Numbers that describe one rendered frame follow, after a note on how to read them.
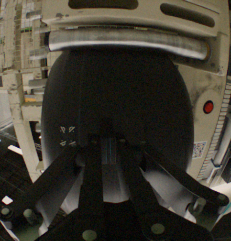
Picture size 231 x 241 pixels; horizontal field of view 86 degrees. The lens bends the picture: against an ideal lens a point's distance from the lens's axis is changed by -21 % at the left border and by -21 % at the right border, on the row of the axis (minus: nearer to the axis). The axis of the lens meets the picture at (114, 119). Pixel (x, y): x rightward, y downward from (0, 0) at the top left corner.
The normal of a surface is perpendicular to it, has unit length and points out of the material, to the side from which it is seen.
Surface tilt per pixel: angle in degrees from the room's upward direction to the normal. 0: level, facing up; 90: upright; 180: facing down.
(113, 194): 97
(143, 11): 90
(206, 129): 90
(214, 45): 90
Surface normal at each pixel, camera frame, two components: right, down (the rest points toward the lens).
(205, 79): 0.09, 0.41
